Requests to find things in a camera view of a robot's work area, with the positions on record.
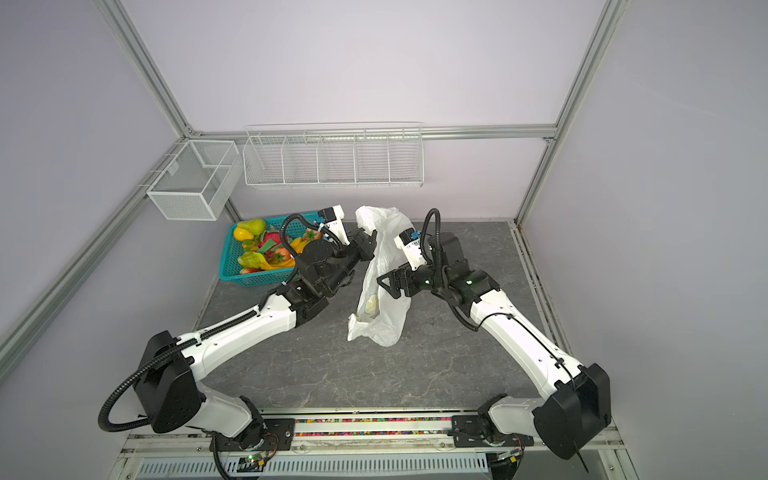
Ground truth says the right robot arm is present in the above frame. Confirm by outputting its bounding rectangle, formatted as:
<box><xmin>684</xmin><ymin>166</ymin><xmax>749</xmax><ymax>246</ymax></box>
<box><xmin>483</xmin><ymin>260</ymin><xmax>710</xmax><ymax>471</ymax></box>
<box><xmin>376</xmin><ymin>227</ymin><xmax>612</xmax><ymax>460</ymax></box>

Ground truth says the white wire shelf basket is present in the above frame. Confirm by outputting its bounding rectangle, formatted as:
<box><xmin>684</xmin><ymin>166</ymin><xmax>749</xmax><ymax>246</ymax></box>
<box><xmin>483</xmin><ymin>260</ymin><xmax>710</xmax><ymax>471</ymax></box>
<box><xmin>242</xmin><ymin>122</ymin><xmax>425</xmax><ymax>188</ymax></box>

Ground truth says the teal plastic basket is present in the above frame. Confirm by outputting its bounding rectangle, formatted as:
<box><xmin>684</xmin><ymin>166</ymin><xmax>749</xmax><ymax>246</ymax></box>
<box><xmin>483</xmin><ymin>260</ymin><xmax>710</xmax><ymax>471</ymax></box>
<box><xmin>219</xmin><ymin>216</ymin><xmax>295</xmax><ymax>287</ymax></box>

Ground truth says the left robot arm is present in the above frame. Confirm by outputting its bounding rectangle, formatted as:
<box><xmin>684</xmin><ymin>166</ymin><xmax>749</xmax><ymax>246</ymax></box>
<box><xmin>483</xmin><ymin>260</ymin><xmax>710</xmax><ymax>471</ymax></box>
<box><xmin>97</xmin><ymin>208</ymin><xmax>377</xmax><ymax>449</ymax></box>

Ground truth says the white plastic bag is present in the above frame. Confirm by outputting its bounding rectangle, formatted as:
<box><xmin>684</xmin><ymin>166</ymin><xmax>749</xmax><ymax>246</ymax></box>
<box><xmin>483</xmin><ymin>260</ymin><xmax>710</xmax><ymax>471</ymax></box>
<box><xmin>346</xmin><ymin>205</ymin><xmax>416</xmax><ymax>347</ymax></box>

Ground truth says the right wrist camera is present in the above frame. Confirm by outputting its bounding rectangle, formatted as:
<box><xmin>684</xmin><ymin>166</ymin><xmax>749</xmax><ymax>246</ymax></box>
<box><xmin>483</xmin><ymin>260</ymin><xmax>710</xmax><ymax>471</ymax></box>
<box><xmin>394</xmin><ymin>228</ymin><xmax>427</xmax><ymax>271</ymax></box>

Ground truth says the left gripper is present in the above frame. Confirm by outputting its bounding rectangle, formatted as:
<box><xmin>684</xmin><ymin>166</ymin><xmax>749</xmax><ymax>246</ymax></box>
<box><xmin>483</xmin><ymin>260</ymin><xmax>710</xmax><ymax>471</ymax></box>
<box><xmin>321</xmin><ymin>221</ymin><xmax>379</xmax><ymax>296</ymax></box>

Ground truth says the yellow fake banana bunch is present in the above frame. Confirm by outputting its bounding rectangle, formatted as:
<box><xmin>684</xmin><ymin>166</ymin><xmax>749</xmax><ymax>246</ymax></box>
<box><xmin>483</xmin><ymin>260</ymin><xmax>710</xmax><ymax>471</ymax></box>
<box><xmin>266</xmin><ymin>237</ymin><xmax>309</xmax><ymax>269</ymax></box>

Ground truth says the green fake pear top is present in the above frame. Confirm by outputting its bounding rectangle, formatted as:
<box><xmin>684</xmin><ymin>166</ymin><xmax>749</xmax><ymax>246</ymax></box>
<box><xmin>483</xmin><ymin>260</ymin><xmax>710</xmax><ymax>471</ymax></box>
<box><xmin>237</xmin><ymin>218</ymin><xmax>267</xmax><ymax>236</ymax></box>

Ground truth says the yellow fake lemon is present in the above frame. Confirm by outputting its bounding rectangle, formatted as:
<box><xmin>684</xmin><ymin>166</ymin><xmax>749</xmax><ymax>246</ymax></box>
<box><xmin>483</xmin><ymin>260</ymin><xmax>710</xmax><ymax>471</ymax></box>
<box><xmin>232</xmin><ymin>227</ymin><xmax>255</xmax><ymax>242</ymax></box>

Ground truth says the white mesh box basket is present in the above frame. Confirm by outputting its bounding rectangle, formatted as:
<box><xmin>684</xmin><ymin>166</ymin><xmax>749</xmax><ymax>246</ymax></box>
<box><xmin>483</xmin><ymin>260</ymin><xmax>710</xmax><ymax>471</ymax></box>
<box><xmin>147</xmin><ymin>140</ymin><xmax>244</xmax><ymax>221</ymax></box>

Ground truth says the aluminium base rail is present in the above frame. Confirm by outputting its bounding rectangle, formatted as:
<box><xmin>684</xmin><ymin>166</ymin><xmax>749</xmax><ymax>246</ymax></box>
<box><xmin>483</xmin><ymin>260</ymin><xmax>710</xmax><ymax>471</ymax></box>
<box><xmin>110</xmin><ymin>410</ymin><xmax>638</xmax><ymax>479</ymax></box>

